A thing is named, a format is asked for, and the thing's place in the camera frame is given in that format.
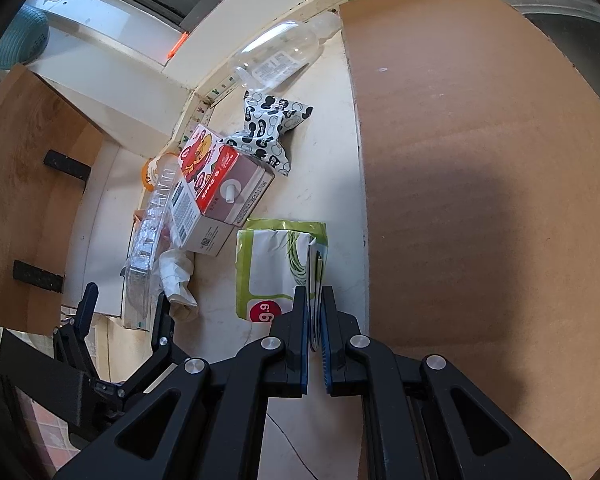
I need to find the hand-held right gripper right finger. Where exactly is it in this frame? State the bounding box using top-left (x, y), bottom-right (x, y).
top-left (320, 285), bottom-right (571, 480)

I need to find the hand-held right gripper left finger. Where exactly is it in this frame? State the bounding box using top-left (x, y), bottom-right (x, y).
top-left (55, 287), bottom-right (311, 480)

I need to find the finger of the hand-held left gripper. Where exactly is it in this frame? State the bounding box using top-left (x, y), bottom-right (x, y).
top-left (111, 292), bottom-right (176, 403)
top-left (54, 282), bottom-right (101, 387)

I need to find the green tissue pack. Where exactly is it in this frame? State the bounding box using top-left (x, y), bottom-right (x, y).
top-left (235, 217), bottom-right (328, 353)

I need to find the red white milk carton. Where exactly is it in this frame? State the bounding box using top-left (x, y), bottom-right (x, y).
top-left (167, 124), bottom-right (276, 256)

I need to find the crumpled clear plastic bag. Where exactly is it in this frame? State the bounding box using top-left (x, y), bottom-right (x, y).
top-left (157, 247), bottom-right (199, 321)

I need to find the clear plastic tray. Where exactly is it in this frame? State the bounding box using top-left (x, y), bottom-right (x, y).
top-left (125, 155), bottom-right (183, 331)

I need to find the orange snack wrapper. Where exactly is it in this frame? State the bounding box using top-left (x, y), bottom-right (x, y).
top-left (140, 157), bottom-right (163, 191)

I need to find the wooden cutting board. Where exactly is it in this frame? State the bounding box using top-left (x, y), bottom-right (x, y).
top-left (0, 64), bottom-right (106, 338)

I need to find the black white patterned wrapper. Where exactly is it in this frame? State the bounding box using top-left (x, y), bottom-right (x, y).
top-left (220, 89), bottom-right (314, 177)

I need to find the brown cardboard sheet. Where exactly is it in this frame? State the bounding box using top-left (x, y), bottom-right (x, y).
top-left (339, 0), bottom-right (600, 480)

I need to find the blue utensil holder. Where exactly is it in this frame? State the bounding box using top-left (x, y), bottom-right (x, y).
top-left (0, 4), bottom-right (50, 70)

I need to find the clear plastic bottle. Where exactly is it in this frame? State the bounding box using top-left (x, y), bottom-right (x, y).
top-left (228, 11), bottom-right (342, 92)

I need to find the stainless steel sink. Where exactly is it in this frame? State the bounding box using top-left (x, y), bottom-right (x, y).
top-left (480, 0), bottom-right (600, 126)

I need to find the black cutting board bracket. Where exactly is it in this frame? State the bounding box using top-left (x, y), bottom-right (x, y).
top-left (43, 150), bottom-right (92, 181)
top-left (12, 260), bottom-right (65, 293)

